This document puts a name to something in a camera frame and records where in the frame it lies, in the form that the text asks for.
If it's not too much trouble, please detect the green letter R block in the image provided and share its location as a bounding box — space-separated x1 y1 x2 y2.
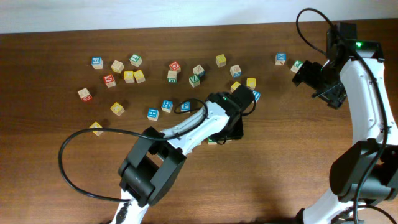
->
207 138 217 145

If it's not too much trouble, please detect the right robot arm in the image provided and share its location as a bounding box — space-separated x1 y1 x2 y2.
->
292 22 397 223

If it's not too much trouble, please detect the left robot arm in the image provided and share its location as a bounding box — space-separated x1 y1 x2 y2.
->
112 85 255 223

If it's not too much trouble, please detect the green letter J block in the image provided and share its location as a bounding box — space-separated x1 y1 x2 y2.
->
290 60 303 73

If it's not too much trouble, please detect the blue letter block right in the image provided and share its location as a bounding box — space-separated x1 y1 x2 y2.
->
252 90 261 102

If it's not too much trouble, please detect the yellow block centre right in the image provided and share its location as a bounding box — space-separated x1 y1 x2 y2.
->
230 82 241 93

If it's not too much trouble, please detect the yellow block upper right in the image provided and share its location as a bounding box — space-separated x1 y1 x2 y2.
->
246 78 256 90

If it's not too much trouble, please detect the blue letter P block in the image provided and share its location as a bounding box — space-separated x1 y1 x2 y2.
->
180 101 191 113

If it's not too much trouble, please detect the blue letter X block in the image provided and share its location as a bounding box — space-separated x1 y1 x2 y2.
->
274 52 287 65

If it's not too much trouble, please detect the wooden block blue base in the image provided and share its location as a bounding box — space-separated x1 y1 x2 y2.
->
230 65 242 78

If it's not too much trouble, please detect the green letter Z block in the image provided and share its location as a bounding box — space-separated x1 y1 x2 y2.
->
189 75 200 88

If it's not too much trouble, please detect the wooden block blue side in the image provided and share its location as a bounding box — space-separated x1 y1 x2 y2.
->
193 65 205 78

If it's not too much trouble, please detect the yellow block top centre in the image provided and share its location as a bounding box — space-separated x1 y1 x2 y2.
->
215 54 227 68

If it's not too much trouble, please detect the blue letter H block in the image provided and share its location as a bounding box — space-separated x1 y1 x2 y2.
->
161 100 173 113

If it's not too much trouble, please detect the blue block lower centre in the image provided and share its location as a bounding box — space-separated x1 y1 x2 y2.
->
147 108 159 121

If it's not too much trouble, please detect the wooden block green side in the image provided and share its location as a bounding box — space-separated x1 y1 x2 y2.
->
167 70 178 83

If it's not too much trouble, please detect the red letter G block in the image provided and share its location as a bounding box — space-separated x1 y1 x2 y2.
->
169 61 181 73

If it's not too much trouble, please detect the yellow block right pair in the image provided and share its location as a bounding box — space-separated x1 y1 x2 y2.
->
133 70 146 83

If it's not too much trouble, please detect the yellow block pair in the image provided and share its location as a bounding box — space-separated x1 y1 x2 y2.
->
123 70 135 83
133 70 146 83

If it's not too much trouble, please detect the yellow block left pair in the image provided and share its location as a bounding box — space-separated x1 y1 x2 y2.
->
123 70 135 83

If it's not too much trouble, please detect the yellow block mid left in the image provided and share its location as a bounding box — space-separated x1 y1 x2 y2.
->
110 102 125 116

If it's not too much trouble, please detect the green letter L block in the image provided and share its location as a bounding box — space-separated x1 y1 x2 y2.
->
129 54 142 67

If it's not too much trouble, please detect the plain wooden block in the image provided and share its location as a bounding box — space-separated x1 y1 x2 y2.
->
111 60 124 73

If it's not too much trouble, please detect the red letter Y block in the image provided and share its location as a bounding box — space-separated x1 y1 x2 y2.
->
103 74 116 88

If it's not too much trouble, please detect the yellow block lower left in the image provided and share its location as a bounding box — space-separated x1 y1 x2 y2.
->
89 121 103 136

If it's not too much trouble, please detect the blue block far left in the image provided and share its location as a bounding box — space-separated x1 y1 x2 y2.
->
91 57 104 69

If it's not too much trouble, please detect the wooden block red side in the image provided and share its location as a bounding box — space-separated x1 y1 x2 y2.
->
78 88 93 102

